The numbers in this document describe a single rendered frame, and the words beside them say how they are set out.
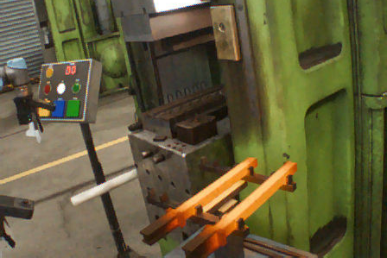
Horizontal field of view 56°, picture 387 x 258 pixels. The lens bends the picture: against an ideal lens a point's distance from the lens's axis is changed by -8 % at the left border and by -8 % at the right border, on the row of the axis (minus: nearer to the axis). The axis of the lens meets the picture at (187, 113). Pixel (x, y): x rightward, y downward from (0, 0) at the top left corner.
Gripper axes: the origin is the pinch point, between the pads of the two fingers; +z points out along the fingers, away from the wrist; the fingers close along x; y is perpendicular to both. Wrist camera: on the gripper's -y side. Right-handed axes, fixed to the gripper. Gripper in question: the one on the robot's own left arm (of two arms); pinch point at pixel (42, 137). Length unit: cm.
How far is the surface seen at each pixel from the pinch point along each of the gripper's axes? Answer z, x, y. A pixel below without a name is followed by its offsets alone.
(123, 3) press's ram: -48, 20, -44
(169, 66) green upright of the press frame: -18, 1, -60
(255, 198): -1, 91, -56
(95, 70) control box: -21.0, -12.2, -29.4
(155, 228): -2, 92, -33
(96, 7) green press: -47, -461, -55
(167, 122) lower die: -4, 33, -50
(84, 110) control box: -6.6, -3.5, -20.6
